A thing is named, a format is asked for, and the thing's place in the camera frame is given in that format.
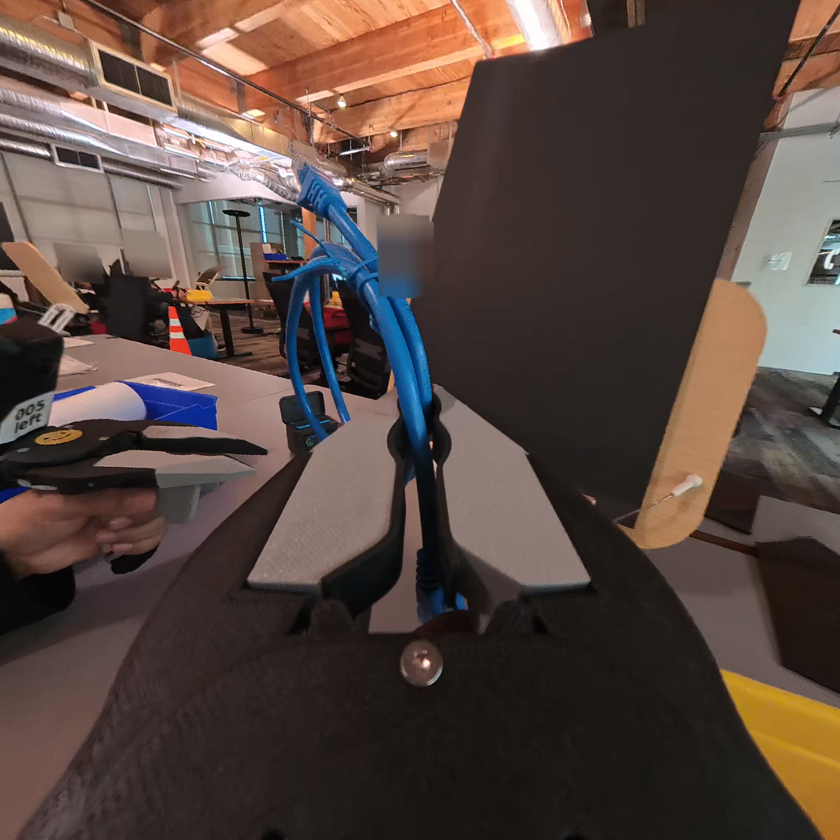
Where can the person's left hand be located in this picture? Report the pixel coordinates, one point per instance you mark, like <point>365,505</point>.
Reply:
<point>59,531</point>

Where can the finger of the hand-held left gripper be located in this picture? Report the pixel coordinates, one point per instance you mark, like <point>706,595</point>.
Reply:
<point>190,469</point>
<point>190,434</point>

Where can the black battery charging case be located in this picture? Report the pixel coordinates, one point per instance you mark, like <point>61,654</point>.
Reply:
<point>305,420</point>

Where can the black office chair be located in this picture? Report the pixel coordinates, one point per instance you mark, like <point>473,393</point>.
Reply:
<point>367,367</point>

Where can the white printed paper sheet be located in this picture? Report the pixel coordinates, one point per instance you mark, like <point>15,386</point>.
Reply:
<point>170,382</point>

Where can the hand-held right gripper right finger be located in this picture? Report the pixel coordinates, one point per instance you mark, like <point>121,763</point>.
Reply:
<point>512,518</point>

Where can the wood-edged office desk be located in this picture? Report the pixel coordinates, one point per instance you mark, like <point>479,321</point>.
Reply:
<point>223,303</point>

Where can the ceiling vent grille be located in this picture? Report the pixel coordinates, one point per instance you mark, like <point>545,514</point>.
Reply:
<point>134,75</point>
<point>77,157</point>

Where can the tan wooden board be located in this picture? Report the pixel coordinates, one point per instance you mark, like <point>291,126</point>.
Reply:
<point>46,275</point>

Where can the small yellow plastic bin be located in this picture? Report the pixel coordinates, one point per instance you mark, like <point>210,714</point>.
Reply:
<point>200,295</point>

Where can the disinfectant wipes canister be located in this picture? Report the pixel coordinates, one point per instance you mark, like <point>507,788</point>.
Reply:
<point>6,308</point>

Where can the black floor lamp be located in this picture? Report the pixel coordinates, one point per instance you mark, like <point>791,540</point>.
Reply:
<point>244,262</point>

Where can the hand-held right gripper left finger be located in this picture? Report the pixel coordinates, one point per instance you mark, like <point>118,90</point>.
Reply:
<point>328,518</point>

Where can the orange traffic cone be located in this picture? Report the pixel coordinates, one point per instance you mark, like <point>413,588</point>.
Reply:
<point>177,334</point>

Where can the white lattice stand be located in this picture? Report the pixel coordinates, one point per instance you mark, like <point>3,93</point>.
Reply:
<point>56,318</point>

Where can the black board on white stand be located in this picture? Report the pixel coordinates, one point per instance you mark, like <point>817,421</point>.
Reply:
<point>590,262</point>

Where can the blue plastic bin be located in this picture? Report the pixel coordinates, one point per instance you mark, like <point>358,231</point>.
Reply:
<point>184,410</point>

